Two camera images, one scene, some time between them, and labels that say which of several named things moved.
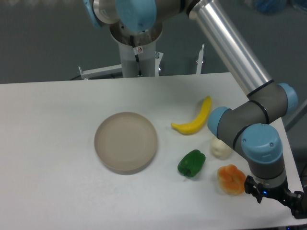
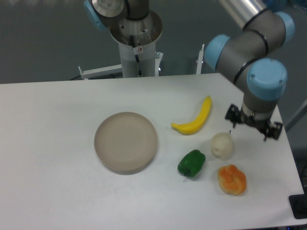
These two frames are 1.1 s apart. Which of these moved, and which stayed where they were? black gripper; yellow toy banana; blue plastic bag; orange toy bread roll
Moved: black gripper
Stayed: blue plastic bag; yellow toy banana; orange toy bread roll
